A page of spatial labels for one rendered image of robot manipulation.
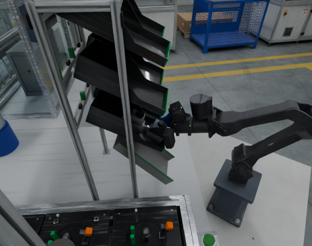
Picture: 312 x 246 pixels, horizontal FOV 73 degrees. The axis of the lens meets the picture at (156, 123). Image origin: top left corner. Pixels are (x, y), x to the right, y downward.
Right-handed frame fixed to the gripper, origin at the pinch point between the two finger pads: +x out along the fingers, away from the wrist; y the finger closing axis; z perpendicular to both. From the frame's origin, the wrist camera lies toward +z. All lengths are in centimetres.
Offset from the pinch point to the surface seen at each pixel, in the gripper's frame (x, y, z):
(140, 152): 11.3, -0.5, -12.8
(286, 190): -47, -18, -52
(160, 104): -2.7, 1.7, 9.5
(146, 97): 1.1, 2.3, 12.7
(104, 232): 19.7, 26.4, -26.6
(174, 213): -2.4, 13.0, -31.2
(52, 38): 84, -63, 29
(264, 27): -101, -514, -84
